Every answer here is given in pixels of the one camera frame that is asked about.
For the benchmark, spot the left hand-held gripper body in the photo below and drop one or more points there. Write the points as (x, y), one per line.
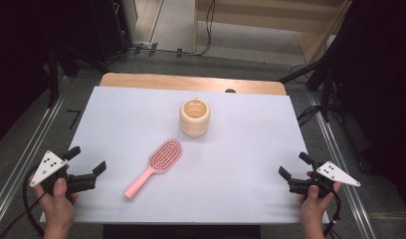
(46, 167)

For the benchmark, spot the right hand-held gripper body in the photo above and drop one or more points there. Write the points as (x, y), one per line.
(337, 174)

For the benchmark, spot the pink hairbrush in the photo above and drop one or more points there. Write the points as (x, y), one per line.
(159, 166)

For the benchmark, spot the cream ribbed cup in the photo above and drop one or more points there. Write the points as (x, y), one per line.
(194, 118)

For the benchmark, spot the person's right hand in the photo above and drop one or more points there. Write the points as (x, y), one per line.
(313, 209)

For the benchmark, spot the person's left hand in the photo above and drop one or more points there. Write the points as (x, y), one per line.
(56, 209)

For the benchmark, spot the white table mat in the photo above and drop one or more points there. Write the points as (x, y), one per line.
(231, 186)

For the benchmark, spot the black metal stand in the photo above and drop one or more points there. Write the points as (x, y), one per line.
(326, 86)
(53, 76)

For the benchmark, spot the dark curtain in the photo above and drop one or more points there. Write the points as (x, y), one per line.
(383, 83)
(18, 49)

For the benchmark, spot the person's dark clothing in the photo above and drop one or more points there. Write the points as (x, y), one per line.
(181, 232)

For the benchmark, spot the wooden table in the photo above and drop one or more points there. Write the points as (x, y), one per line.
(191, 83)

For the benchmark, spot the light wooden cabinet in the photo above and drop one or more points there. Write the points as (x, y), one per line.
(277, 13)

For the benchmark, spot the metal floor rail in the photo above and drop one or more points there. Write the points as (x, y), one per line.
(28, 156)
(340, 172)

